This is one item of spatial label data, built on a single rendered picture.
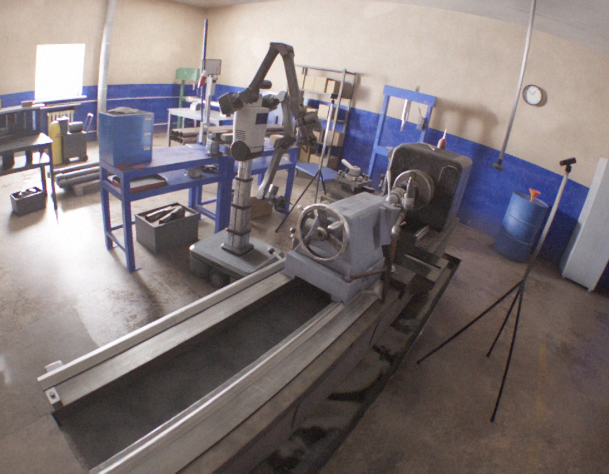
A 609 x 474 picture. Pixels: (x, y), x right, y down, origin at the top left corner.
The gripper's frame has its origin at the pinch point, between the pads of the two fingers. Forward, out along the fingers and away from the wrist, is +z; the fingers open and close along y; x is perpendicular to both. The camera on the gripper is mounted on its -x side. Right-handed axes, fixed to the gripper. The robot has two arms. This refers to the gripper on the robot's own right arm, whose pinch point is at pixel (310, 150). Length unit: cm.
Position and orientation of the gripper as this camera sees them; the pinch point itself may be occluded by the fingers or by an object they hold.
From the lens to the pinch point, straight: 194.2
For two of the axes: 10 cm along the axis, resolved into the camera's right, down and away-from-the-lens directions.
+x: -8.4, 1.5, 5.2
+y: 4.6, -3.2, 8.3
